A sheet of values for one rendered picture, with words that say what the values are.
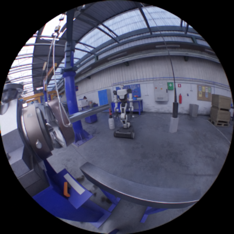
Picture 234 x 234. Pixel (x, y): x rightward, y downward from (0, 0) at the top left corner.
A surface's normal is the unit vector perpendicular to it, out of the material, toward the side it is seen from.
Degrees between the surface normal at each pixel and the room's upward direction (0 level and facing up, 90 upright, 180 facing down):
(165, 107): 90
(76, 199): 0
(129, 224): 0
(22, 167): 90
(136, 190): 0
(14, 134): 90
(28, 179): 90
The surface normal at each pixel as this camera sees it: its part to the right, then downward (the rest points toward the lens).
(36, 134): 0.82, -0.13
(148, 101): -0.52, 0.29
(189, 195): -0.11, -0.96
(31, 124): 0.71, -0.40
